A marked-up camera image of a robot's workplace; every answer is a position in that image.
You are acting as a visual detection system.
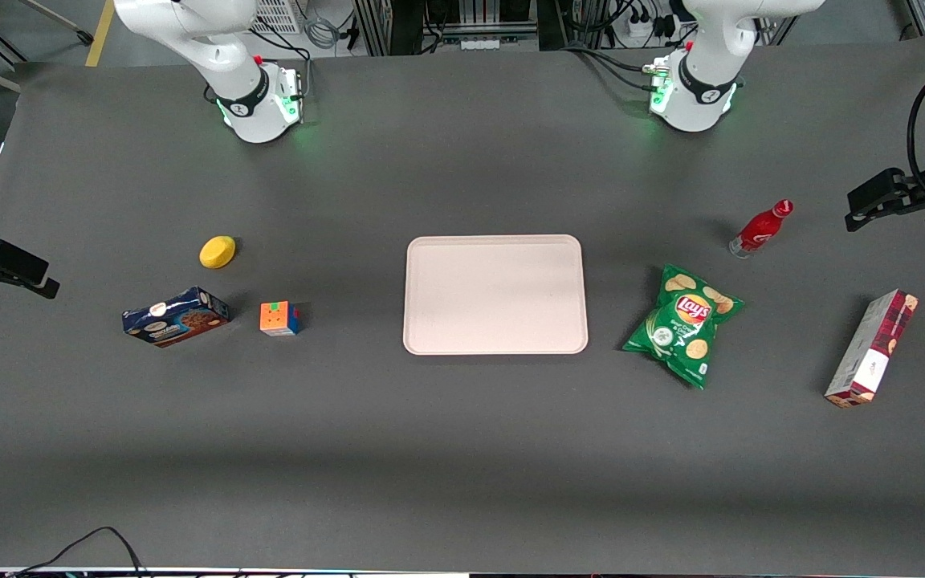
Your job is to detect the red cookie box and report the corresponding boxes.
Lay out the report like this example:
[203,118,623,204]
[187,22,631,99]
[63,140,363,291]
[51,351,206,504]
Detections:
[824,289,919,409]

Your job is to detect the blue cookie box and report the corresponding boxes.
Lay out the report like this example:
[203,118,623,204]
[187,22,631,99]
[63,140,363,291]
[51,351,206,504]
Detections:
[121,287,231,348]

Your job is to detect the white perforated box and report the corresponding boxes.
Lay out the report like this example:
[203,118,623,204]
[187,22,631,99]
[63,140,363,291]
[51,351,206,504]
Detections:
[251,0,304,35]

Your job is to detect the beige plastic tray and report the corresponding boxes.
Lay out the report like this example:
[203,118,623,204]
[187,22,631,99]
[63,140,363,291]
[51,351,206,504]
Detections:
[402,234,590,356]

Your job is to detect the red soda bottle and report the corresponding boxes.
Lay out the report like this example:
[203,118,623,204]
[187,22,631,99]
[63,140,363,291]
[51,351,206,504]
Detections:
[728,199,795,260]

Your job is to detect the green chips bag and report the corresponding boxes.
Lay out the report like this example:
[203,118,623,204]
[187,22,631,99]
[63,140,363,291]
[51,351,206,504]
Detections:
[621,263,745,391]

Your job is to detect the colourful puzzle cube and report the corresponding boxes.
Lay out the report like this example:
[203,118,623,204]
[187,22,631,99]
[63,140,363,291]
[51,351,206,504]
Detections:
[259,300,302,337]

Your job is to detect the white power strip with plugs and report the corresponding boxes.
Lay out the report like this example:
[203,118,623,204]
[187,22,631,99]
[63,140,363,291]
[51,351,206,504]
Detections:
[625,14,678,43]

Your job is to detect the thin black table cable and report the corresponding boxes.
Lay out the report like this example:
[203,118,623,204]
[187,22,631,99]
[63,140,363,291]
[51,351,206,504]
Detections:
[5,526,150,578]

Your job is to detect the black left base cables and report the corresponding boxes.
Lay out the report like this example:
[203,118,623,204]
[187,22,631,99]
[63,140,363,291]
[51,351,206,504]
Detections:
[560,44,658,94]

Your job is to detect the black right base cable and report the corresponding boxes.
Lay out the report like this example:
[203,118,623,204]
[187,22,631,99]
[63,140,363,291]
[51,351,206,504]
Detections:
[247,29,312,81]

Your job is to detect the grey coiled cable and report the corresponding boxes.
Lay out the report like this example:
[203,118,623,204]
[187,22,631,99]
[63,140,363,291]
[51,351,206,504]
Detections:
[304,14,341,51]

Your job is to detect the dark aluminium frame post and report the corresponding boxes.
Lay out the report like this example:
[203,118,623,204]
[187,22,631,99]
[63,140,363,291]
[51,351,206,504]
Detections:
[352,0,393,57]

